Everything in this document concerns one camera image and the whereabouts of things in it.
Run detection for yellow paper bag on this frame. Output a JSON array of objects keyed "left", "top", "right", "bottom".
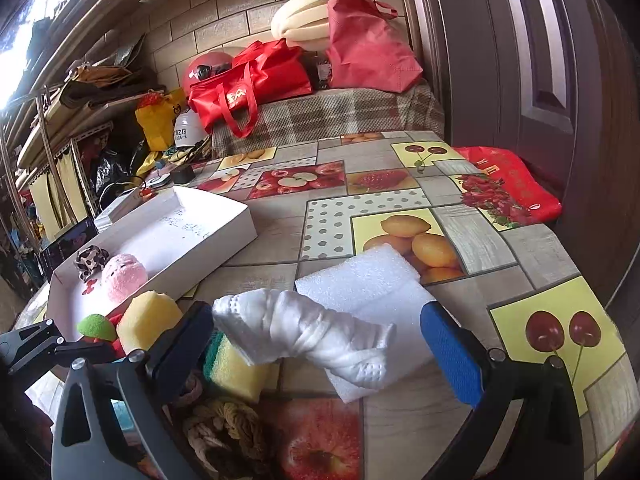
[{"left": 135, "top": 89, "right": 188, "bottom": 152}]

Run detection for white helmet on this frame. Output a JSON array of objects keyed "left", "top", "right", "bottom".
[{"left": 172, "top": 109, "right": 211, "bottom": 150}]

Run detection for beige knotted rope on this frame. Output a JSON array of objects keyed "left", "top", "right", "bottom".
[{"left": 180, "top": 375, "right": 271, "bottom": 480}]

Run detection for red helmet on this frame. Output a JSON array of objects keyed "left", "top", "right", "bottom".
[{"left": 181, "top": 51, "right": 236, "bottom": 98}]

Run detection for yellow octagonal sponge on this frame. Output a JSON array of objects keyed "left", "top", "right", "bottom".
[{"left": 116, "top": 290, "right": 183, "bottom": 353}]

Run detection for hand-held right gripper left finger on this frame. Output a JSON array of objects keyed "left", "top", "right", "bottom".
[{"left": 50, "top": 301, "right": 216, "bottom": 480}]

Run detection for red glossy tote bag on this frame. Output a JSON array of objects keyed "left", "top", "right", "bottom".
[{"left": 187, "top": 39, "right": 313, "bottom": 139}]

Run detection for red and green plush toy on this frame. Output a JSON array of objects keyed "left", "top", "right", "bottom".
[{"left": 76, "top": 312, "right": 126, "bottom": 358}]

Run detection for cream foam roll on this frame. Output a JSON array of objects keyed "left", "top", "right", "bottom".
[{"left": 270, "top": 0, "right": 346, "bottom": 52}]

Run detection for white cardboard box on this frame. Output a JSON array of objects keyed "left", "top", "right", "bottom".
[{"left": 46, "top": 185, "right": 258, "bottom": 346}]

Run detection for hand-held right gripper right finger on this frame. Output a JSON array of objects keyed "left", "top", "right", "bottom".
[{"left": 420, "top": 301, "right": 586, "bottom": 480}]

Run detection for white foam sheet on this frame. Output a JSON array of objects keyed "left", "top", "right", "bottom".
[{"left": 294, "top": 244, "right": 441, "bottom": 403}]

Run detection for plaid cloth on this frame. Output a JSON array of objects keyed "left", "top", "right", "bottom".
[{"left": 210, "top": 82, "right": 446, "bottom": 158}]

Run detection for green and yellow scouring sponge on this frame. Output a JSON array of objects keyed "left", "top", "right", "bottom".
[{"left": 201, "top": 330, "right": 271, "bottom": 403}]

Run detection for folded brown bags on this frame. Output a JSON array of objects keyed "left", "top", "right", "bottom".
[{"left": 60, "top": 35, "right": 166, "bottom": 111}]

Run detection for black plastic bag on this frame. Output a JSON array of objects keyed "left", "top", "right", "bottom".
[{"left": 90, "top": 145, "right": 151, "bottom": 201}]

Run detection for round white charger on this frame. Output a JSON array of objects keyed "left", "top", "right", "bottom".
[{"left": 140, "top": 172, "right": 173, "bottom": 193}]

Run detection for red nonwoven bag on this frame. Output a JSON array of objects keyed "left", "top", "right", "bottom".
[{"left": 324, "top": 0, "right": 425, "bottom": 95}]

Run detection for white towel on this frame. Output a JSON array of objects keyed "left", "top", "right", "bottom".
[{"left": 212, "top": 289, "right": 398, "bottom": 388}]

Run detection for black smartphone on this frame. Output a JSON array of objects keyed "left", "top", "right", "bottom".
[{"left": 39, "top": 217, "right": 99, "bottom": 275}]

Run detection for brown door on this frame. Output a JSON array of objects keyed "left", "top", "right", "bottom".
[{"left": 395, "top": 0, "right": 640, "bottom": 306}]

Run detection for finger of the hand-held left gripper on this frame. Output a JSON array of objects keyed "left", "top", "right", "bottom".
[{"left": 0, "top": 318, "right": 129, "bottom": 377}]

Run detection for pink plush toy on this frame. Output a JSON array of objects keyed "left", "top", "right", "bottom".
[{"left": 101, "top": 253, "right": 149, "bottom": 305}]

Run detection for metal storage shelf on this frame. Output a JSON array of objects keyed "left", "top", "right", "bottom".
[{"left": 0, "top": 60, "right": 166, "bottom": 241}]

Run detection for yellow curtain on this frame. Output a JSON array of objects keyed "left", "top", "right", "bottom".
[{"left": 27, "top": 152, "right": 91, "bottom": 231}]

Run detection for white power bank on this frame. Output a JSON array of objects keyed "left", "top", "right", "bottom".
[{"left": 94, "top": 194, "right": 147, "bottom": 233}]

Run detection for red gift bag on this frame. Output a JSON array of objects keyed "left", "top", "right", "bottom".
[{"left": 452, "top": 146, "right": 562, "bottom": 226}]

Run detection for bent steel tube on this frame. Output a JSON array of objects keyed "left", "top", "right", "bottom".
[{"left": 0, "top": 85, "right": 56, "bottom": 221}]

